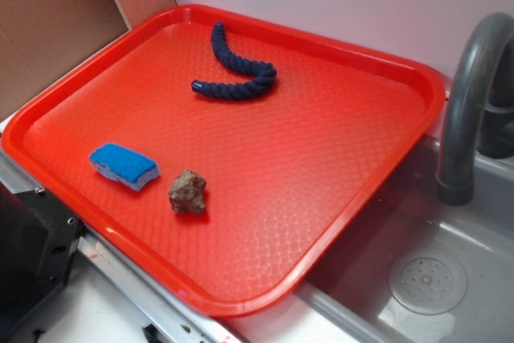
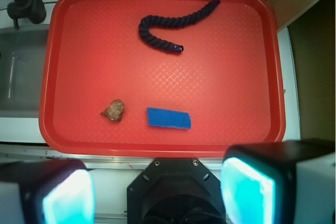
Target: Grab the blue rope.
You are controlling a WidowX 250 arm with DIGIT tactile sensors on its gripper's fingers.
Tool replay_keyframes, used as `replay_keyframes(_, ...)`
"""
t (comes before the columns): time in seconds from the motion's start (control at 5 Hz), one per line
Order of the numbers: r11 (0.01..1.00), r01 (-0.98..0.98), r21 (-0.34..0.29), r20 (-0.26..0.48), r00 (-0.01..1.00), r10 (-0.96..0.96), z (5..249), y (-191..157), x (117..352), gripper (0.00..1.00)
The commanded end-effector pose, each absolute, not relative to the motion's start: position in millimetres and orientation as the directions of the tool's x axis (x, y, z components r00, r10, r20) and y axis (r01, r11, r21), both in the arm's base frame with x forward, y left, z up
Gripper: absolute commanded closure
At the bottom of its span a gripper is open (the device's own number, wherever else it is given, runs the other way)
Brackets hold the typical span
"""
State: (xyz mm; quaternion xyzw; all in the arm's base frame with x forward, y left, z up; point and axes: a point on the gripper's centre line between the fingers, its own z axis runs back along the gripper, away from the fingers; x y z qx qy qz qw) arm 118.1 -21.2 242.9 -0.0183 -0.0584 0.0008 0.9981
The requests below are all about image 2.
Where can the stainless steel sink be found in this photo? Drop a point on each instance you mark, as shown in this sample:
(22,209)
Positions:
(22,64)

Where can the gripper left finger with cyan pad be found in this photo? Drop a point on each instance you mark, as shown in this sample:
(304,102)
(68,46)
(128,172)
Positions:
(51,191)

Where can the black faucet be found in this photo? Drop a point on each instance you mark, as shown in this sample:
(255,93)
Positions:
(33,10)

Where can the blue sponge piece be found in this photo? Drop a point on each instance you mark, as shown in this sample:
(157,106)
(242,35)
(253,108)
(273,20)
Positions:
(168,118)

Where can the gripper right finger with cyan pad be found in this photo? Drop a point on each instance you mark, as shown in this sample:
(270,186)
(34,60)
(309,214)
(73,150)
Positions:
(285,182)

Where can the brown rock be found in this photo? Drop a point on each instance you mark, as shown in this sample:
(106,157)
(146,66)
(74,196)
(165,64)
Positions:
(114,111)

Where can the red plastic tray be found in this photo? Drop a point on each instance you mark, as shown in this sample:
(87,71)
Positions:
(217,60)

